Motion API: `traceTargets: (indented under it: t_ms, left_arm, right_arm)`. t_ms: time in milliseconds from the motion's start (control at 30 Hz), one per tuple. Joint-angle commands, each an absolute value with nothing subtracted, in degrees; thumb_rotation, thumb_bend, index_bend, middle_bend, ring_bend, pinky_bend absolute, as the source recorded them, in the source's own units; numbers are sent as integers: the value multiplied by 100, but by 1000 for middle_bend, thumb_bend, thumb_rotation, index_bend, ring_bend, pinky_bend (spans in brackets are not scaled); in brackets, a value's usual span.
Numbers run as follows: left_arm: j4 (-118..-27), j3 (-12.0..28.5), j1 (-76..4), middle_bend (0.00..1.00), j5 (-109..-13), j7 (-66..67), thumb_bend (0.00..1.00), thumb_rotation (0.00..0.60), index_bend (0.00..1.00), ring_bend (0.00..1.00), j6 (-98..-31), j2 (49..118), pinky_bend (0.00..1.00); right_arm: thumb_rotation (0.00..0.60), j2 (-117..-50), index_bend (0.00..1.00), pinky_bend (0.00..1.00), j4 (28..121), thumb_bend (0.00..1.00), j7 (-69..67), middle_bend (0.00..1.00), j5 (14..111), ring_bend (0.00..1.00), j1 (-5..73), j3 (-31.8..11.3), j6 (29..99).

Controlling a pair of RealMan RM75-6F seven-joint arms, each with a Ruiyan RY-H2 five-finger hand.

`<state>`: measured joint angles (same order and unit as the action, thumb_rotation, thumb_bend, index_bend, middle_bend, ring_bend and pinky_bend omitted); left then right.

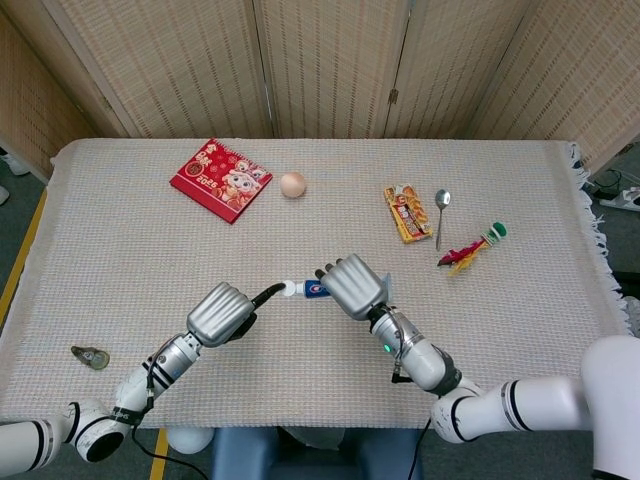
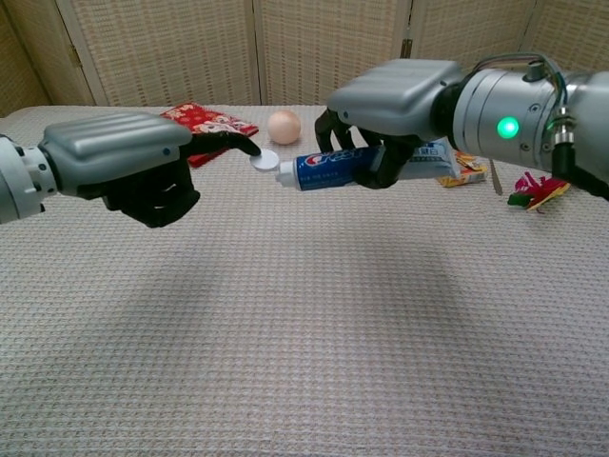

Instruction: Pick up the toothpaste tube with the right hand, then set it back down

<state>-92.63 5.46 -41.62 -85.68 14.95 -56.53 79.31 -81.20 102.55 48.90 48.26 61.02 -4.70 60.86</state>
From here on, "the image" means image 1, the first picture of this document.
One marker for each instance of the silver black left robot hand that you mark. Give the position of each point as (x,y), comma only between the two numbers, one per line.
(220,315)

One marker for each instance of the beige woven tablecloth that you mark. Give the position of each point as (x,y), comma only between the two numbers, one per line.
(150,260)

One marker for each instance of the white power strip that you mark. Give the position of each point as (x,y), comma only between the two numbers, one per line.
(622,199)

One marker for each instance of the woven folding screen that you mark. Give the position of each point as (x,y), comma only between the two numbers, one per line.
(330,65)

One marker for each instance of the red 2026 desk calendar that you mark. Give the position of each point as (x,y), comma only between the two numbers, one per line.
(220,182)

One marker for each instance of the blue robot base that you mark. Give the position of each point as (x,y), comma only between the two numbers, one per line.
(250,455)

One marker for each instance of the small translucent greenish object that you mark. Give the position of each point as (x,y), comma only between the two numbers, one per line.
(92,358)

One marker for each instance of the brass screen hinge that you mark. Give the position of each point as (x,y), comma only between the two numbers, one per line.
(393,96)

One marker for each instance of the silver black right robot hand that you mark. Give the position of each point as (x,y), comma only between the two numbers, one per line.
(352,287)

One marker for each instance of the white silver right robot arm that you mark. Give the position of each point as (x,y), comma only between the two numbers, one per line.
(540,405)

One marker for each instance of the beige egg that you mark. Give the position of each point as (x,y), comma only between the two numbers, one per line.
(293,185)

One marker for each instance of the red yellow feather shuttlecock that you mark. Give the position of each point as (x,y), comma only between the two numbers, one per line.
(467,251)

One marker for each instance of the metal spoon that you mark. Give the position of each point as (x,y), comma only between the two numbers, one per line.
(442,198)

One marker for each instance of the white round base part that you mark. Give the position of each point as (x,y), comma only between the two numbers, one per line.
(189,440)

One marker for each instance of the blue white toothpaste tube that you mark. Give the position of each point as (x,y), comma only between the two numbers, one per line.
(312,288)

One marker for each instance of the yellow snack box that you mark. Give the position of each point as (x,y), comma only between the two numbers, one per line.
(409,215)

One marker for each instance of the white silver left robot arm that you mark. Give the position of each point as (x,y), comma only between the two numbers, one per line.
(135,387)

